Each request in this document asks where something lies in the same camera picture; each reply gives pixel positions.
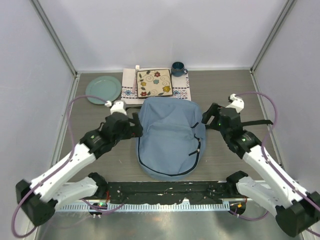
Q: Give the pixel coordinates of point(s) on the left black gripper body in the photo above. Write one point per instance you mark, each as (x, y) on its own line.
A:
(133, 131)

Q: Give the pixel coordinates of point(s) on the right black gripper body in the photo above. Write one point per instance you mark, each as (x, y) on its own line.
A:
(215, 123)

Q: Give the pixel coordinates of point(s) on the blue student backpack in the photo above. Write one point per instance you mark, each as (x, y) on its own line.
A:
(173, 138)

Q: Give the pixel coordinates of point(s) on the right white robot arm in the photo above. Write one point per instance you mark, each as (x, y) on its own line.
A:
(294, 208)

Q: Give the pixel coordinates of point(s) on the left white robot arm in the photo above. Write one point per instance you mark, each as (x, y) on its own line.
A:
(45, 194)

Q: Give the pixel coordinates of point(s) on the square floral plate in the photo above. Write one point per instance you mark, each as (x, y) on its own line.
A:
(154, 83)

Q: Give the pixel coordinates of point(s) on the green round plate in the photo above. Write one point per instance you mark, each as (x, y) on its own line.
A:
(105, 87)

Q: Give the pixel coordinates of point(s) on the white patterned placemat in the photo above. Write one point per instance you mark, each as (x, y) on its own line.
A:
(181, 87)

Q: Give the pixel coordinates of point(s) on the white fork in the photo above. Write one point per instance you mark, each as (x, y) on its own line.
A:
(137, 68)

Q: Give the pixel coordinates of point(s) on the dark blue mug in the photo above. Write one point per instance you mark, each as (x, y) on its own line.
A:
(178, 69)

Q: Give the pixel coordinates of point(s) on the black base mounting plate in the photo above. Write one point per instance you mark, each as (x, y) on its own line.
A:
(168, 192)

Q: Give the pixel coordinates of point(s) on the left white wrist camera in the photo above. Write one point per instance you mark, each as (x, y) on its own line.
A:
(118, 106)

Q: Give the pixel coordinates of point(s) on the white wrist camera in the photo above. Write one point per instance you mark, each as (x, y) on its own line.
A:
(236, 103)
(118, 106)

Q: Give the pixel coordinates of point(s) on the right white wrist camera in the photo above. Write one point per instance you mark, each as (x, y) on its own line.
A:
(236, 103)

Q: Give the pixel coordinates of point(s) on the slotted cable duct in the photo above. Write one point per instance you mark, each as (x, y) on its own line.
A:
(185, 206)

